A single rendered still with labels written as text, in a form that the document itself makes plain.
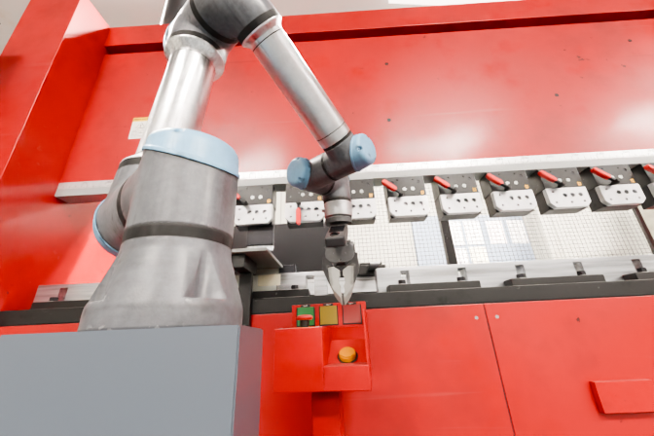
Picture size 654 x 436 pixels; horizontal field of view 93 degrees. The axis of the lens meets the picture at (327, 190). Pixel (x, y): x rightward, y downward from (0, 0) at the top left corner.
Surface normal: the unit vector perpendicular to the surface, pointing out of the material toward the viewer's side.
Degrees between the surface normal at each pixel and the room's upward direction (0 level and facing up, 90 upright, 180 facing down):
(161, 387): 90
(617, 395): 90
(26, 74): 90
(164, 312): 90
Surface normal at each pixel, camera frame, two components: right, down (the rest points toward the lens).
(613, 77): -0.04, -0.42
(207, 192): 0.69, -0.33
